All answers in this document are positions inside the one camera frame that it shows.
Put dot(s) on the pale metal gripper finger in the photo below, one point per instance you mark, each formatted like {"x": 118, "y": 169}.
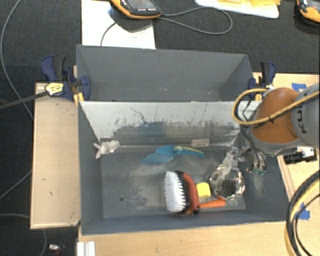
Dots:
{"x": 236, "y": 167}
{"x": 230, "y": 156}

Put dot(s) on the black cylinder on white bracket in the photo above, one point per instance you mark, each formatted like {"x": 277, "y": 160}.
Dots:
{"x": 296, "y": 158}

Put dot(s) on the grey metal bin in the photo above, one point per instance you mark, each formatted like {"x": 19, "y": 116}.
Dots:
{"x": 140, "y": 175}

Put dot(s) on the yellow sponge block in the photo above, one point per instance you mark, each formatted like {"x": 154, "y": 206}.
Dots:
{"x": 203, "y": 190}

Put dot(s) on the white toy animal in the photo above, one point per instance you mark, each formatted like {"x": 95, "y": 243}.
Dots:
{"x": 108, "y": 147}

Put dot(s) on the blue and yellow toy fish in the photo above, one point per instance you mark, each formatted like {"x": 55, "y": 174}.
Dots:
{"x": 165, "y": 155}

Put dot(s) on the pale wood flat board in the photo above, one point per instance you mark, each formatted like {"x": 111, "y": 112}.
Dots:
{"x": 55, "y": 160}

